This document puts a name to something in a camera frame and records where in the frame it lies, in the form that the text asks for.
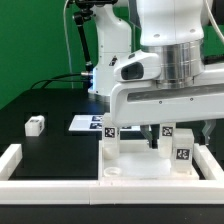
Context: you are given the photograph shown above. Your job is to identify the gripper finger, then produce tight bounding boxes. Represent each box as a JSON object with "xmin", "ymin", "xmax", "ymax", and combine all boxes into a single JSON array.
[
  {"xmin": 140, "ymin": 125, "xmax": 157, "ymax": 149},
  {"xmin": 202, "ymin": 119, "xmax": 216, "ymax": 145}
]

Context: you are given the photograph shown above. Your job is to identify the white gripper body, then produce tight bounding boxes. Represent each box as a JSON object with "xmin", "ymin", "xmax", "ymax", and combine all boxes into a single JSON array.
[{"xmin": 110, "ymin": 49, "xmax": 224, "ymax": 127}]

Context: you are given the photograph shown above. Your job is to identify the white square table top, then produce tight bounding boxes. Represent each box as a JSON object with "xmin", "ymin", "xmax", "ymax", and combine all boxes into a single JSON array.
[{"xmin": 98, "ymin": 140, "xmax": 199, "ymax": 180}]

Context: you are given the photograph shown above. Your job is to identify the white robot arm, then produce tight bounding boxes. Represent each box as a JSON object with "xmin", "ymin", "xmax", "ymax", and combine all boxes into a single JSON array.
[{"xmin": 92, "ymin": 0, "xmax": 224, "ymax": 140}]

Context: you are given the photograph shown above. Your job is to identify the white U-shaped obstacle fence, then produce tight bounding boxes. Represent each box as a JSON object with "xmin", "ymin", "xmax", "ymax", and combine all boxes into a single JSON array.
[{"xmin": 0, "ymin": 144, "xmax": 224, "ymax": 205}]

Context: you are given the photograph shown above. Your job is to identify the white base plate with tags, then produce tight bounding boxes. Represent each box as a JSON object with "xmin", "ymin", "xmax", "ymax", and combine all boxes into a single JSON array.
[{"xmin": 68, "ymin": 114, "xmax": 143, "ymax": 132}]

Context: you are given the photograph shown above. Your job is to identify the black cables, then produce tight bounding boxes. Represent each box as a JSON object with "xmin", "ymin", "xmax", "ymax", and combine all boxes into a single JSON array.
[{"xmin": 29, "ymin": 73, "xmax": 93, "ymax": 91}]

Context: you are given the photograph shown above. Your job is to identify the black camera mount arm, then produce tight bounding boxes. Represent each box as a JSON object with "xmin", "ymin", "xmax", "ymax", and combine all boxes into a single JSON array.
[{"xmin": 73, "ymin": 0, "xmax": 118, "ymax": 72}]

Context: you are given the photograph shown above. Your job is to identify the white cable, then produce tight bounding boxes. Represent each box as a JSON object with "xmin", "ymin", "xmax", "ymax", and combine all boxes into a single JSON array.
[{"xmin": 62, "ymin": 0, "xmax": 75, "ymax": 90}]

